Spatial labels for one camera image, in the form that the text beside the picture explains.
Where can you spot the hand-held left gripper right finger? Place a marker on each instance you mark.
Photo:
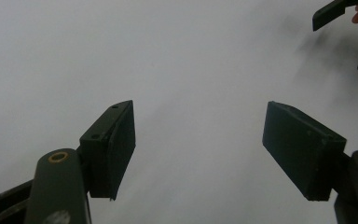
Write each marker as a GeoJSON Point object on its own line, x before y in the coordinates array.
{"type": "Point", "coordinates": [301, 149]}

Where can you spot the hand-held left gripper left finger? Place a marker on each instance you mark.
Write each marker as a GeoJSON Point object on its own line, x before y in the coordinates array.
{"type": "Point", "coordinates": [115, 149]}

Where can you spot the white board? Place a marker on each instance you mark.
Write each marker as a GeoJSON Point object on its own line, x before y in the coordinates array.
{"type": "Point", "coordinates": [183, 62]}

